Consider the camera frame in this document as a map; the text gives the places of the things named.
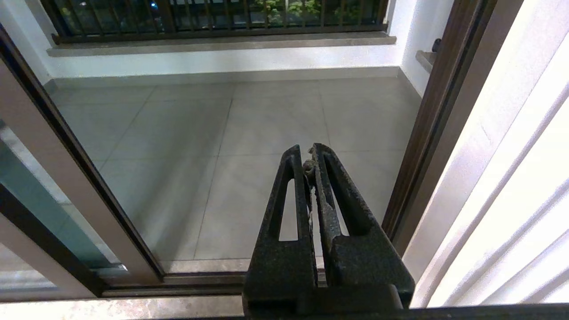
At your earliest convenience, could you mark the white pleated curtain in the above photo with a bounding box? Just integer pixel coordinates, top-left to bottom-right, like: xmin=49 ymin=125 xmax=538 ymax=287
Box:
xmin=402 ymin=0 xmax=569 ymax=308

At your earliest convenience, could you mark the dark brown door jamb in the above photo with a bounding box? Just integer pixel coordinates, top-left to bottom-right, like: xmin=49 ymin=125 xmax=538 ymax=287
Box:
xmin=382 ymin=0 xmax=525 ymax=257

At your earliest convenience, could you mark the sliding glass door brown frame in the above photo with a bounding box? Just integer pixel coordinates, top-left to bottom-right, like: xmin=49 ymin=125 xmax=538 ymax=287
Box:
xmin=0 ymin=24 xmax=165 ymax=286

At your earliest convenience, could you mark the dark metal floor track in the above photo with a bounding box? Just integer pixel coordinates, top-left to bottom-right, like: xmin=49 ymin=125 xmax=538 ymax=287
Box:
xmin=100 ymin=271 xmax=250 ymax=297

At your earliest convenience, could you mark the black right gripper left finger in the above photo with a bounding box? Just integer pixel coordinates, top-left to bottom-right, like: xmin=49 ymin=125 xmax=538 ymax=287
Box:
xmin=243 ymin=144 xmax=319 ymax=308

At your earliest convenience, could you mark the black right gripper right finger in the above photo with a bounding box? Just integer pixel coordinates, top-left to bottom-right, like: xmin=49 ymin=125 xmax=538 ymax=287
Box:
xmin=309 ymin=142 xmax=416 ymax=309

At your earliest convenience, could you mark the long grey stone sill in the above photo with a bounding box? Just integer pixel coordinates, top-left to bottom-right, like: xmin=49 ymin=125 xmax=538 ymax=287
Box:
xmin=47 ymin=36 xmax=397 ymax=57

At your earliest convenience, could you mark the long black balcony railing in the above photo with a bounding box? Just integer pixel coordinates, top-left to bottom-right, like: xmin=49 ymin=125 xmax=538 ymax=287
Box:
xmin=40 ymin=0 xmax=390 ymax=44

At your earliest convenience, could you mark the green leafy tree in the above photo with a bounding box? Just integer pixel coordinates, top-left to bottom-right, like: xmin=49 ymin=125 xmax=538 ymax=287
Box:
xmin=256 ymin=0 xmax=381 ymax=24

